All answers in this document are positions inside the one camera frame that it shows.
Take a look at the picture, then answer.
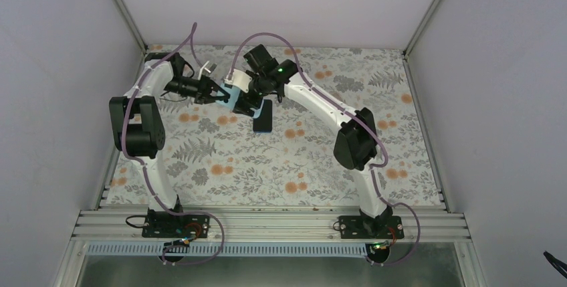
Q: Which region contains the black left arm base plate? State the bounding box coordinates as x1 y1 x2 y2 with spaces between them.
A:
141 213 211 240

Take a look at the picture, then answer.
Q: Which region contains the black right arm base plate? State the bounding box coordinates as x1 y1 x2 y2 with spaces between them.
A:
333 215 405 240

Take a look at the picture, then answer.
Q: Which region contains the floral patterned table mat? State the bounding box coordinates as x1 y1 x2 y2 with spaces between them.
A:
105 44 444 208

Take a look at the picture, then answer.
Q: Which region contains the black object at edge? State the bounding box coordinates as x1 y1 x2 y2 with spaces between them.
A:
543 251 567 278

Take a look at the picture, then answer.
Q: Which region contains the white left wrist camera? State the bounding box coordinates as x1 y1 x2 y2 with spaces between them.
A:
197 61 217 80

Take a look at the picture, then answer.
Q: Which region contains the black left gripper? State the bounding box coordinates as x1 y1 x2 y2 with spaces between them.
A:
164 75 230 104

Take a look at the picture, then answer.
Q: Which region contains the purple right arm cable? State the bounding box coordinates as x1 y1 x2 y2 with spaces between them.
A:
228 32 422 268

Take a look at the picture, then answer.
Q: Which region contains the aluminium rail frame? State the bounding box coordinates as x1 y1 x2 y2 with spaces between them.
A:
55 205 486 286

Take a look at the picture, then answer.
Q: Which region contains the blue-cased black phone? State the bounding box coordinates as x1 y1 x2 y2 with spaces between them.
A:
215 84 255 117

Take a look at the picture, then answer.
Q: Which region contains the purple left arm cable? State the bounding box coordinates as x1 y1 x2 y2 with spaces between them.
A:
120 22 226 268

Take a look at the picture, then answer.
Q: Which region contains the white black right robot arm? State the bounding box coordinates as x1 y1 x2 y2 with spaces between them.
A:
224 45 393 238

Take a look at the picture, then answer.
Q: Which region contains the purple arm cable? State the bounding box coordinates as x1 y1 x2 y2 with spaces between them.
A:
228 32 422 268
120 22 226 268

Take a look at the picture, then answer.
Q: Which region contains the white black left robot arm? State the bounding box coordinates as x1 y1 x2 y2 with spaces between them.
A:
109 52 231 237

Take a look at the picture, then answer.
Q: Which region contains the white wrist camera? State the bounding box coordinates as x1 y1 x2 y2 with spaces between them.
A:
197 61 217 80
224 69 253 93

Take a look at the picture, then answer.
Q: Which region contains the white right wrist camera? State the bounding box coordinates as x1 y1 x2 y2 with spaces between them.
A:
224 69 253 93

